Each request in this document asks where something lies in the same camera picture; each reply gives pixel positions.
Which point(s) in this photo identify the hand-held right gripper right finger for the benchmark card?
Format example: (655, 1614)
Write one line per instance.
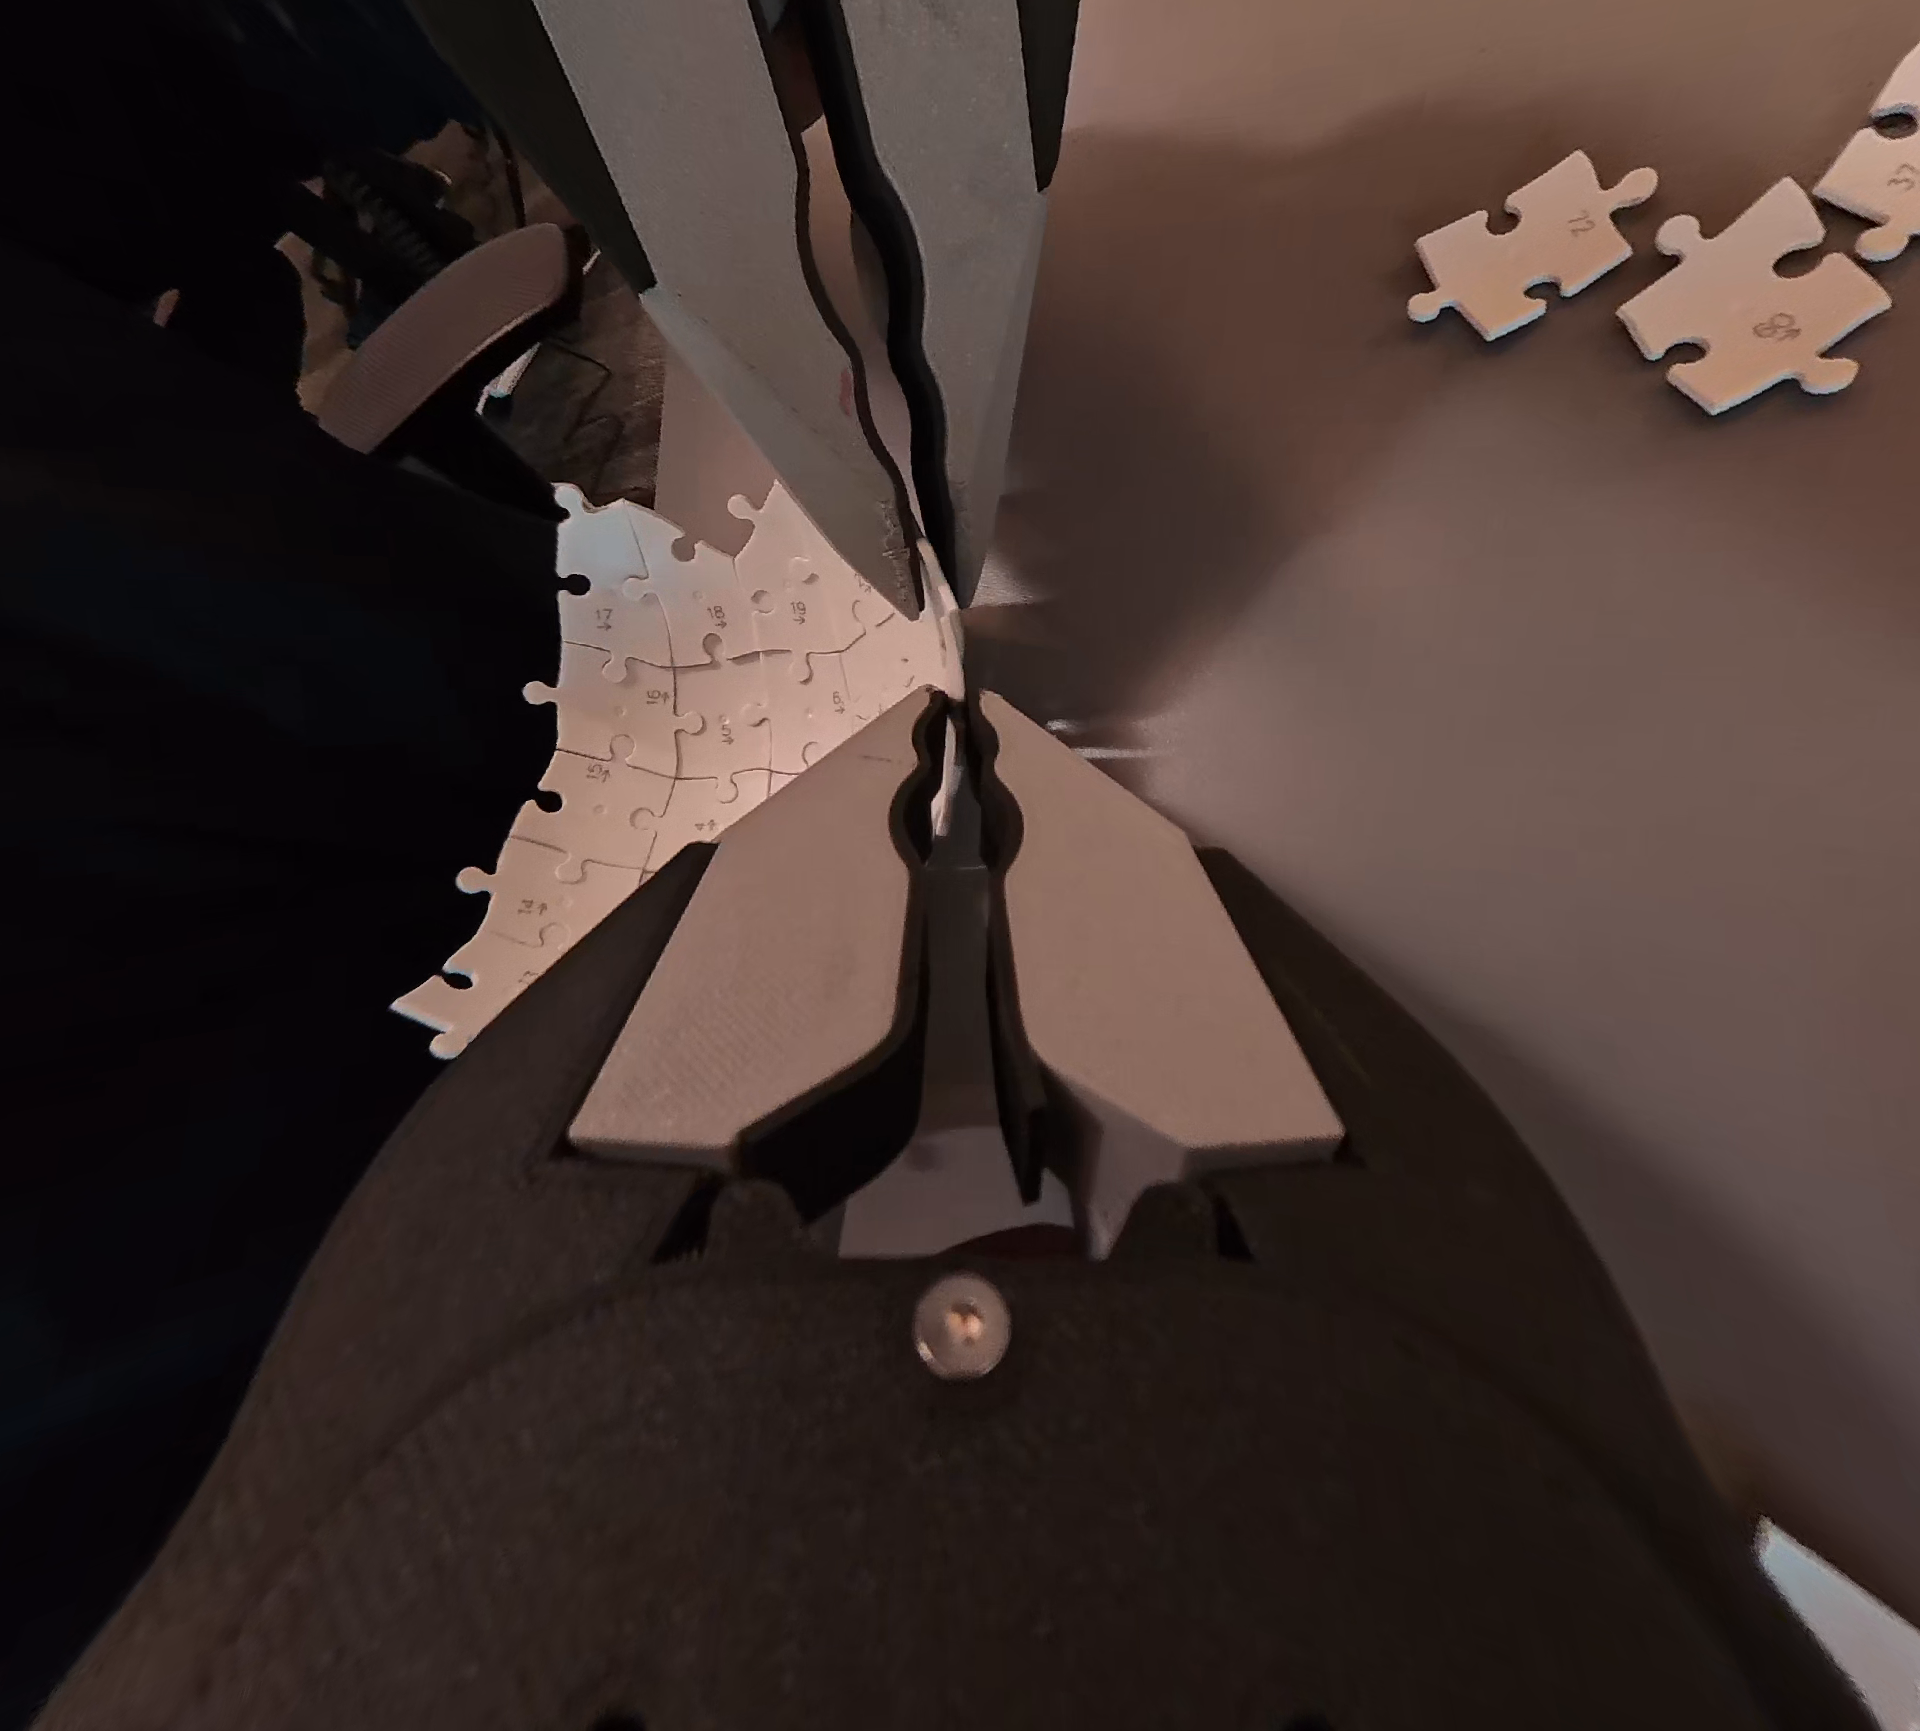
(1141, 996)

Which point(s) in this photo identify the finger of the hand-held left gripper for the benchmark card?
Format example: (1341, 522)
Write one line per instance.
(660, 111)
(945, 111)

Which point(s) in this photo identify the person's dark-clothed torso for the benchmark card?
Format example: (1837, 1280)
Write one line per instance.
(225, 862)

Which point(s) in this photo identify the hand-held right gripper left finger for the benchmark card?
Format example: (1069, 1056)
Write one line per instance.
(780, 996)

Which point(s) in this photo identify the blue bowl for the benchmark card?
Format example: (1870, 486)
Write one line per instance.
(1852, 1634)

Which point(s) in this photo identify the partly built puzzle ball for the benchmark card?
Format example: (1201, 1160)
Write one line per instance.
(721, 712)

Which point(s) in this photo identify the white puzzle piece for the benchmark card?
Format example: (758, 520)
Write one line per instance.
(1882, 170)
(1531, 246)
(1755, 306)

